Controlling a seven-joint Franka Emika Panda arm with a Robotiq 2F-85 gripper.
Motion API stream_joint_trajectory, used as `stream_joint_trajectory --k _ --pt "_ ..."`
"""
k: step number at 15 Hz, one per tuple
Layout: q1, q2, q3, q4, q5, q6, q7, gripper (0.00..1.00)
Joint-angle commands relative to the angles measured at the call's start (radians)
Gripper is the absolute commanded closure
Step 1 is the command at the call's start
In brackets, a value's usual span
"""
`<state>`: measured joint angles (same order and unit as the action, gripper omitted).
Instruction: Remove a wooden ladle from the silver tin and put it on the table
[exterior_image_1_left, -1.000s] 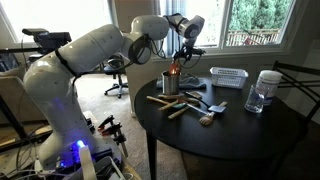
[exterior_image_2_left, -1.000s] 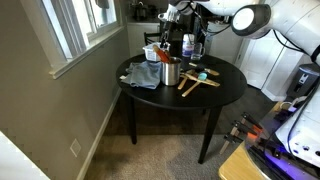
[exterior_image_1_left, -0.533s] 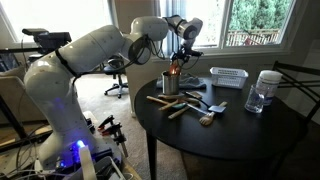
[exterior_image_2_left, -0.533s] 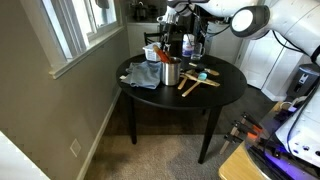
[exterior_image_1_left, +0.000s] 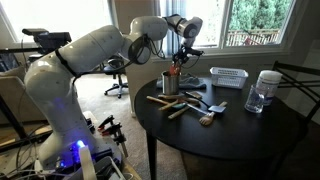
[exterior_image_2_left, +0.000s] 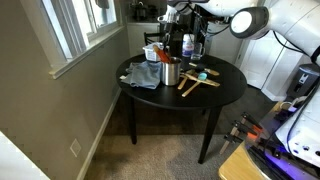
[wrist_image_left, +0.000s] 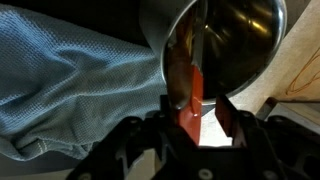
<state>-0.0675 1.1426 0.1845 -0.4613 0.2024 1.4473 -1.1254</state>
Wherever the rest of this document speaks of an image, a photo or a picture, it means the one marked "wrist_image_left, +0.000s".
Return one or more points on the silver metal tin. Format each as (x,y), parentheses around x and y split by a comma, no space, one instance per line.
(240,40)

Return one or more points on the blue cloth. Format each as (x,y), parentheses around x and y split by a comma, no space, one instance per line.
(66,83)

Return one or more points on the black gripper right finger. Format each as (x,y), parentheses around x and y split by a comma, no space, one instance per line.
(228,116)

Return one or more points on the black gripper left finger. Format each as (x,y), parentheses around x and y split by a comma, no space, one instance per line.
(168,108)

